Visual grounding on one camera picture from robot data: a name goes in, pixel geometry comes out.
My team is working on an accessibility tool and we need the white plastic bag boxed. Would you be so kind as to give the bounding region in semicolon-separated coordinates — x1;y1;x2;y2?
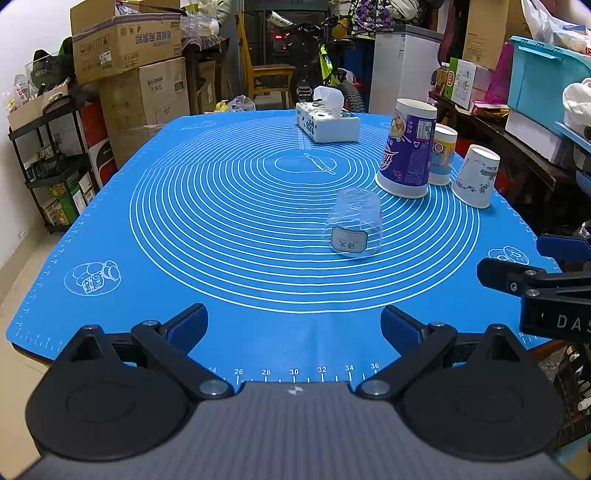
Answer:
522;0;591;51

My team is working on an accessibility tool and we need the floral cloth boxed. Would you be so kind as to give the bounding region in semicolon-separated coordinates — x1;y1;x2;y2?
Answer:
348;0;393;38

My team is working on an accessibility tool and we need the white flat box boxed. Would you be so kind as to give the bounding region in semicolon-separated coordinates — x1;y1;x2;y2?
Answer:
505;111;566;163

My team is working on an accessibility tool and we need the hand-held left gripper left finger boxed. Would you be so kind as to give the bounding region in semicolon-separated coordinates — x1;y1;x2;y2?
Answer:
55;303;235;400

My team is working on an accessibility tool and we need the tall brown cardboard box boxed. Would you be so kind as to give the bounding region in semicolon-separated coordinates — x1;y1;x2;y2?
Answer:
462;0;525;71

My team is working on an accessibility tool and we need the small yellow blue paper cup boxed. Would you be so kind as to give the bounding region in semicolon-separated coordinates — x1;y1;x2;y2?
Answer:
428;123;458;186

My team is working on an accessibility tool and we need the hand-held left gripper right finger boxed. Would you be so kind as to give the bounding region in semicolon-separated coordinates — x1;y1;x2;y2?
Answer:
356;305;536;400

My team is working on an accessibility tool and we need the black bicycle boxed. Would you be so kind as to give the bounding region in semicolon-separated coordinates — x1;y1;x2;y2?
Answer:
265;11;370;114

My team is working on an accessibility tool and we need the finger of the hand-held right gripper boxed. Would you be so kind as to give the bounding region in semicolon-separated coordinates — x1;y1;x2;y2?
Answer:
477;257;591;301
537;233;591;262

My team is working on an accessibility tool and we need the dark green cap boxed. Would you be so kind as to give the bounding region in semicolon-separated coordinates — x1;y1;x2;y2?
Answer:
24;49;75;90

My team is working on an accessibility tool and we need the white tissue box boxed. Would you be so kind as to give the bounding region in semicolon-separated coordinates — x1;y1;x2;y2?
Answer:
295;86;361;143

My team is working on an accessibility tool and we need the white cloth bundle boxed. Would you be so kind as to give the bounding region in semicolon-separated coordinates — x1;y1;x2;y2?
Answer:
562;78;591;130

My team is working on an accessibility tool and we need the white floral paper cup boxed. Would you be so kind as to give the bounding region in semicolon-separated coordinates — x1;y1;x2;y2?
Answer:
451;144;501;209

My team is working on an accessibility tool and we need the dark wooden side table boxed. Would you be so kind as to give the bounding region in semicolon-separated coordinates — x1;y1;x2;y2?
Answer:
428;91;578;222

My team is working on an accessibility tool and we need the large plain cardboard box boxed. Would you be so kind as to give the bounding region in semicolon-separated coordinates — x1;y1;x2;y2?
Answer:
98;56;191;169

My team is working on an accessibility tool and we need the green white carton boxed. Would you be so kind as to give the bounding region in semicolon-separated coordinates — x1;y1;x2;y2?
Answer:
444;58;490;112

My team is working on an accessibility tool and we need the black metal shelf rack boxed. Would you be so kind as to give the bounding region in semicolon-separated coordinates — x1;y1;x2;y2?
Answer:
8;95;100;234

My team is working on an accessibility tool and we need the white chest freezer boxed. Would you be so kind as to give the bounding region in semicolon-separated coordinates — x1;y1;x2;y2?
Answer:
369;25;446;114

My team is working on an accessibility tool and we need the pink gift bag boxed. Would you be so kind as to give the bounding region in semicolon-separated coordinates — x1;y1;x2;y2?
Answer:
484;42;514;104

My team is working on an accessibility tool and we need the clear plastic cup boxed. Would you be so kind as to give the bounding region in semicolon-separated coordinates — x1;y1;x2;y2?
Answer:
324;188;384;258

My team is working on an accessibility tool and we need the wooden chair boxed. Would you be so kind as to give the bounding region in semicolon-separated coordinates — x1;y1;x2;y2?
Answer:
238;11;296;109

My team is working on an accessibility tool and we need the tall purple paper cup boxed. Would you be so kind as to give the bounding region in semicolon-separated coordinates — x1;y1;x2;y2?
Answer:
375;98;438;199

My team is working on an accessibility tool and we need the blue silicone baking mat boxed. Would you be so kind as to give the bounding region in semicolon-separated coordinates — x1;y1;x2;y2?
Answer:
6;111;564;393

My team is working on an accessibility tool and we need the teal plastic storage bin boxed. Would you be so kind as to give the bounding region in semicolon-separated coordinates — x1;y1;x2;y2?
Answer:
506;36;591;132

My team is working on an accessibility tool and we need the open printed cardboard box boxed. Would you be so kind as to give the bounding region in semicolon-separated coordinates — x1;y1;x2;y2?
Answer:
70;0;183;85

